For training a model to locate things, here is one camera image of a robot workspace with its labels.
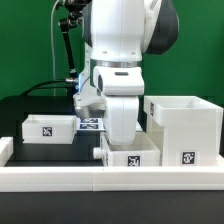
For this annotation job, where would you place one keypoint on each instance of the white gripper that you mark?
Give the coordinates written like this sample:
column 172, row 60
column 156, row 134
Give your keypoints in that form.
column 120, row 118

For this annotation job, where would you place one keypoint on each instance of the white front drawer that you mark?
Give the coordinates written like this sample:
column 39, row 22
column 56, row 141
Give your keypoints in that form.
column 142, row 152

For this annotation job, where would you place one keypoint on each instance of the white drawer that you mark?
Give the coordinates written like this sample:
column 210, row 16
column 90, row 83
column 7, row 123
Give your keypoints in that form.
column 142, row 152
column 49, row 129

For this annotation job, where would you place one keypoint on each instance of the white drawer cabinet box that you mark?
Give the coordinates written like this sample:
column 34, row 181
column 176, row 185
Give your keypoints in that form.
column 186, row 129

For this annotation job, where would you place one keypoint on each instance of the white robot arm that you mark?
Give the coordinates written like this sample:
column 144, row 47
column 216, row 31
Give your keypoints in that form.
column 117, row 33

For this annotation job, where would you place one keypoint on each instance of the white marker sheet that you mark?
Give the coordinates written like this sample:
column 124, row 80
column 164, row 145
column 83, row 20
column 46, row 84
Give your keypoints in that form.
column 92, row 124

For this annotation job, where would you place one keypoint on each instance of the white front border rail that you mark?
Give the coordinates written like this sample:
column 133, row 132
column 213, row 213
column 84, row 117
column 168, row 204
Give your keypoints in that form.
column 43, row 179

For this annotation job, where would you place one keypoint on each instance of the white border rail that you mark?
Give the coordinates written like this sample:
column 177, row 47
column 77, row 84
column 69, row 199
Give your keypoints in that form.
column 6, row 150
column 43, row 179

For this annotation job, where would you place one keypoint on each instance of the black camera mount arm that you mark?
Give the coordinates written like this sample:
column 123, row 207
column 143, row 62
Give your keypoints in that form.
column 74, row 8

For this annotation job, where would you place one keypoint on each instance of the white left border rail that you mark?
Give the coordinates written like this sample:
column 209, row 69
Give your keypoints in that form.
column 6, row 150

